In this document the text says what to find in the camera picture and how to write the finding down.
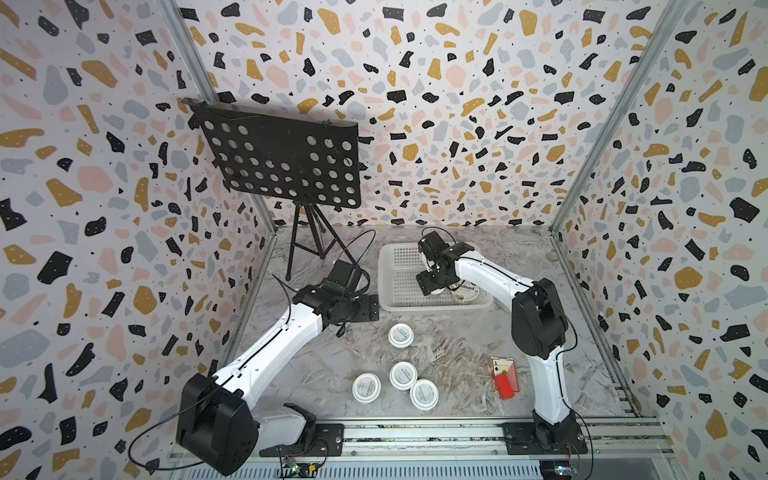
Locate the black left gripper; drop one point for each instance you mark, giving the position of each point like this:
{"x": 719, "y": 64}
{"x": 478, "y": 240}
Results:
{"x": 368, "y": 310}

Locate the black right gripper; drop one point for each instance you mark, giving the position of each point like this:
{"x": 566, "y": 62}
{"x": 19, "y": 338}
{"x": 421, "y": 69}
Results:
{"x": 425, "y": 286}

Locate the white lid yogurt cup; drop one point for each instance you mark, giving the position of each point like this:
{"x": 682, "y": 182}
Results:
{"x": 401, "y": 336}
{"x": 403, "y": 375}
{"x": 424, "y": 395}
{"x": 366, "y": 388}

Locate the Chobani yogurt cup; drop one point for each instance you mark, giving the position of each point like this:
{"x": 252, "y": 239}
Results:
{"x": 469, "y": 294}

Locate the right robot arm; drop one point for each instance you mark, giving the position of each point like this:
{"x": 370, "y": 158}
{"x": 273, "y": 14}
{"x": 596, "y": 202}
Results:
{"x": 538, "y": 328}

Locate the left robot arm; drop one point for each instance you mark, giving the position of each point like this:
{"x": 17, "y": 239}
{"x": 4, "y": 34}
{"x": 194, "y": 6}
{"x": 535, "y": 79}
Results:
{"x": 219, "y": 421}

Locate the white plastic basket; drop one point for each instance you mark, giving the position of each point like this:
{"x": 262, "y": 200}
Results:
{"x": 398, "y": 290}

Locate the playing card box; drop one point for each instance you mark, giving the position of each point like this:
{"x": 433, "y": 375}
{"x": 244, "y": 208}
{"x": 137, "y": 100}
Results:
{"x": 502, "y": 364}

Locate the black perforated music stand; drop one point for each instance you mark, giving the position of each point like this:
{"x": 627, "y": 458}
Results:
{"x": 311, "y": 164}

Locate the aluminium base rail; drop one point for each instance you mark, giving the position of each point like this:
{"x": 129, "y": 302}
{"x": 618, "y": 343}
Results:
{"x": 466, "y": 448}

